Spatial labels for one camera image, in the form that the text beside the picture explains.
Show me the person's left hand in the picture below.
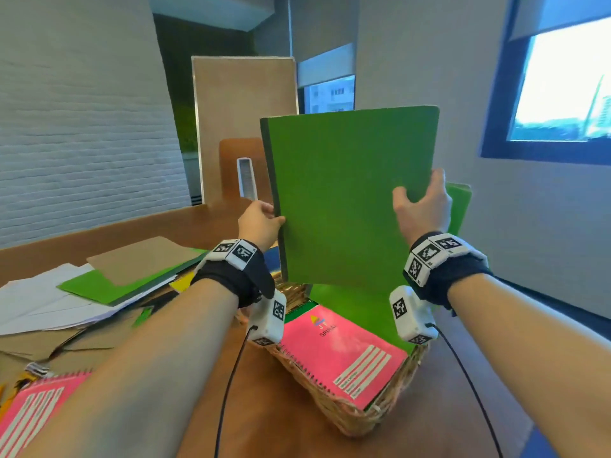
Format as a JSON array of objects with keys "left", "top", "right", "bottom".
[{"left": 237, "top": 200, "right": 286, "bottom": 254}]

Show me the person's right hand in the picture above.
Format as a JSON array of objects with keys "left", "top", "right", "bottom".
[{"left": 392, "top": 168, "right": 453, "bottom": 247}]

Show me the yellow notebook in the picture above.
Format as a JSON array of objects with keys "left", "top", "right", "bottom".
[{"left": 169, "top": 270, "right": 197, "bottom": 294}]

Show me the pink spiral notebook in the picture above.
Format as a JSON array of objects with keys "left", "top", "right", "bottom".
[
  {"left": 0, "top": 371, "right": 92, "bottom": 458},
  {"left": 279, "top": 305, "right": 409, "bottom": 411}
]

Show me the woven wicker basket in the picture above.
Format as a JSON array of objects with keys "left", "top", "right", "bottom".
[{"left": 236, "top": 271, "right": 430, "bottom": 438}]

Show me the white paper sheet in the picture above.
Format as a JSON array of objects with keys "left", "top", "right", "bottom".
[
  {"left": 0, "top": 276, "right": 178, "bottom": 337},
  {"left": 0, "top": 263, "right": 94, "bottom": 325}
]

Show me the bunch of yellow pencils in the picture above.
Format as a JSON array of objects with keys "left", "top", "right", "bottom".
[{"left": 0, "top": 374, "right": 35, "bottom": 418}]

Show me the person's left forearm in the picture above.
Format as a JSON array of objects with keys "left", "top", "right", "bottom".
[{"left": 21, "top": 279, "right": 239, "bottom": 458}]

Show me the person's right forearm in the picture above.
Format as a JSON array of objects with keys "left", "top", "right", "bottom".
[{"left": 447, "top": 273, "right": 611, "bottom": 458}]

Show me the black left wrist marker band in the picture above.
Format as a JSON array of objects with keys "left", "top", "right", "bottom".
[{"left": 190, "top": 239, "right": 276, "bottom": 309}]

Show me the black wrist marker band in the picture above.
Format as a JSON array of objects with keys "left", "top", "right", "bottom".
[
  {"left": 403, "top": 232, "right": 495, "bottom": 310},
  {"left": 190, "top": 239, "right": 276, "bottom": 309}
]

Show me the brown wooden chair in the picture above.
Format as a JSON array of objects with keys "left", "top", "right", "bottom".
[{"left": 218, "top": 137, "right": 276, "bottom": 205}]

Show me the black right wrist marker band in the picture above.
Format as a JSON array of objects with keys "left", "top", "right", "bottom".
[{"left": 403, "top": 232, "right": 495, "bottom": 310}]

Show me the brown metal-framed board panel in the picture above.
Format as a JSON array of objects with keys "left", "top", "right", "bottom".
[{"left": 190, "top": 55, "right": 299, "bottom": 205}]

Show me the window with building view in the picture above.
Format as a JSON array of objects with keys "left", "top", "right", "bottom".
[{"left": 298, "top": 74, "right": 356, "bottom": 115}]

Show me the grey roller blind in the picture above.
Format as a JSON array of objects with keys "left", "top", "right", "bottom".
[{"left": 295, "top": 42, "right": 358, "bottom": 89}]

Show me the blue-framed window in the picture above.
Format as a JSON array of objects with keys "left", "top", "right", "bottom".
[{"left": 481, "top": 0, "right": 611, "bottom": 166}]

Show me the wooden table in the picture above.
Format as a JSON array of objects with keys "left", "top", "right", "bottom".
[{"left": 0, "top": 197, "right": 535, "bottom": 458}]

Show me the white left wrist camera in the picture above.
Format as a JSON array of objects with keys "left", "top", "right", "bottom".
[{"left": 246, "top": 289, "right": 288, "bottom": 347}]

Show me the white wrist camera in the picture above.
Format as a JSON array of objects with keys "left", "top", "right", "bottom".
[
  {"left": 246, "top": 289, "right": 288, "bottom": 347},
  {"left": 389, "top": 284, "right": 439, "bottom": 347}
]

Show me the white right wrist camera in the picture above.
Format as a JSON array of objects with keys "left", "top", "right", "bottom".
[{"left": 389, "top": 284, "right": 439, "bottom": 347}]

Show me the green foliage wall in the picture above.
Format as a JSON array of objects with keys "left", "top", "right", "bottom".
[{"left": 171, "top": 104, "right": 199, "bottom": 154}]

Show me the black left camera cable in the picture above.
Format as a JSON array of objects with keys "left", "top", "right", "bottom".
[{"left": 213, "top": 324, "right": 258, "bottom": 458}]

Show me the black camera cable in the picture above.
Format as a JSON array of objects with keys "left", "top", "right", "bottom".
[
  {"left": 213, "top": 324, "right": 258, "bottom": 458},
  {"left": 425, "top": 322, "right": 505, "bottom": 458}
]

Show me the black right camera cable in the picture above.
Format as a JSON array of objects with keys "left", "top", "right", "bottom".
[{"left": 425, "top": 322, "right": 505, "bottom": 458}]

